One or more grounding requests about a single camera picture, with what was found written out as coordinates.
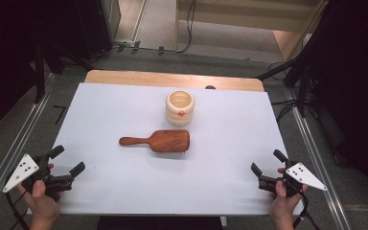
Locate white board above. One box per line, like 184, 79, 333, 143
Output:
27, 82, 306, 216

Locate white power strip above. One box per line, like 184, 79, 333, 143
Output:
113, 38, 136, 48

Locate left hand-held gripper cable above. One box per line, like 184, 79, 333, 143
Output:
4, 191, 31, 230

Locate light wooden table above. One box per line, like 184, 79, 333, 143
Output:
83, 70, 265, 93

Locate black stand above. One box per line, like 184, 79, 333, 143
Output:
33, 39, 94, 104

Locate person's left hand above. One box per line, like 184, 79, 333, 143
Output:
16, 163, 61, 224

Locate wooden paddle hairbrush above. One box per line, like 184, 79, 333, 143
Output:
118, 128, 192, 155

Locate right hand-held gripper cable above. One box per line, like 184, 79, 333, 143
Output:
291, 188, 322, 230

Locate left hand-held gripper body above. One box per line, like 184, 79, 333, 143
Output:
2, 153, 75, 200

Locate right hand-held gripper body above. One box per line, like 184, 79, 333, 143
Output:
258, 162, 329, 198

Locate black cabinet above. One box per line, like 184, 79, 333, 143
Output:
75, 0, 123, 61

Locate beige wooden shelf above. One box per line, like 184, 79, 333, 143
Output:
173, 0, 330, 62

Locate cream ribbed cup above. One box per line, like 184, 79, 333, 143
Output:
165, 89, 196, 127

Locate metal floor rail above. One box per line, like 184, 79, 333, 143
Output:
0, 73, 57, 222
284, 87, 353, 230

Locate hand-held gripper cable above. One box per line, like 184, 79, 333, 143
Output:
291, 188, 322, 230
4, 191, 31, 230

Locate person's right hand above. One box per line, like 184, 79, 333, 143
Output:
269, 167, 310, 223

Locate black tripod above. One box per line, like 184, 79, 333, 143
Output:
257, 0, 330, 119

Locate black floor cables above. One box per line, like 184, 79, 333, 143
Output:
269, 99, 302, 125

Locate black hanging cable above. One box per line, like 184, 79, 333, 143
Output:
175, 0, 197, 54

